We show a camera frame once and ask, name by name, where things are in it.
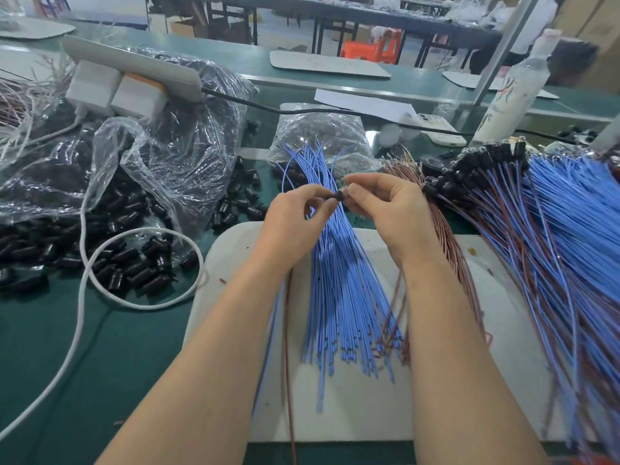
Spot white orange charger adapter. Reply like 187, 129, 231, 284
110, 72, 169, 122

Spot white charging cable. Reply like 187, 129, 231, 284
0, 116, 207, 442

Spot blue table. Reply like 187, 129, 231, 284
29, 0, 149, 25

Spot large clear plastic bag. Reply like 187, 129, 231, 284
0, 48, 258, 238

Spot black power cord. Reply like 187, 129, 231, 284
201, 87, 583, 143

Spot white spray bottle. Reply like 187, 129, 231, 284
473, 28, 563, 143

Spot pile of black plastic caps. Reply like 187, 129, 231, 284
0, 154, 267, 298

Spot orange plastic stool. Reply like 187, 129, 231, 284
341, 28, 403, 64

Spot short metal frame post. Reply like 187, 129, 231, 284
591, 116, 620, 154

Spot pile of assembled wire harnesses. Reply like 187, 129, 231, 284
421, 138, 620, 459

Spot slanted metal frame post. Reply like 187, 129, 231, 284
471, 0, 544, 105

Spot person's right forearm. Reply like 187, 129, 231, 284
402, 249, 552, 465

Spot white flat device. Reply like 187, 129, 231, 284
407, 113, 468, 148

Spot white power strip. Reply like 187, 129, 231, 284
61, 36, 205, 103

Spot person's left forearm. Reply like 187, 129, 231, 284
95, 254, 309, 465

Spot white computer mouse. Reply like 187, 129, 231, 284
378, 125, 402, 151

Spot bundle of stripped brown wires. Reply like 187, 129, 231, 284
0, 61, 74, 161

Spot white work board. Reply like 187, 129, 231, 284
184, 222, 602, 444

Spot person's left hand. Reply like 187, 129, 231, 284
252, 183, 340, 275

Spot white flat tray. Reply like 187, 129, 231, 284
0, 16, 76, 41
442, 70, 560, 101
269, 50, 393, 79

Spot bundle of blue wires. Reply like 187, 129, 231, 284
274, 142, 403, 411

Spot long black-frame table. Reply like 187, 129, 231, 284
145, 0, 503, 68

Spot cardboard boxes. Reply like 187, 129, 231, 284
554, 0, 620, 93

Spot white paper sheet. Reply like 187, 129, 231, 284
315, 88, 422, 124

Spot person's right hand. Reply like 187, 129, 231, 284
341, 172, 444, 269

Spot small clear plastic bag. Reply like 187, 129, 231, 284
268, 103, 379, 182

